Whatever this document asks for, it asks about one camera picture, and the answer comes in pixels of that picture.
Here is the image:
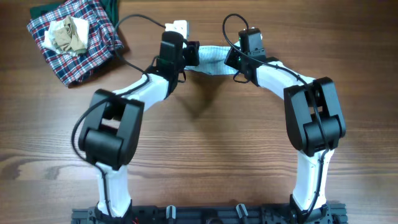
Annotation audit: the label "light blue striped baby pants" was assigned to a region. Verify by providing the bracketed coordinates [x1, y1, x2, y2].
[185, 45, 238, 75]

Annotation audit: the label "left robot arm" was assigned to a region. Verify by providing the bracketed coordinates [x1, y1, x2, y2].
[72, 31, 200, 223]

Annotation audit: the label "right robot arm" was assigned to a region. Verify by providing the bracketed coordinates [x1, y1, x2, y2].
[224, 27, 346, 223]

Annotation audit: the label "red blue plaid garment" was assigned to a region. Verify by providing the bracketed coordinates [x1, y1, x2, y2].
[29, 8, 123, 87]

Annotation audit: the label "dark green garment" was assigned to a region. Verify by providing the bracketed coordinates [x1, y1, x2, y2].
[27, 0, 119, 32]

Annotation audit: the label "white crumpled garment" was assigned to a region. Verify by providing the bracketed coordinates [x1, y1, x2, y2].
[41, 16, 90, 57]

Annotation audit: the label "beige crumpled garment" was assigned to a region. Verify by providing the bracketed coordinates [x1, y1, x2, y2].
[53, 16, 89, 55]

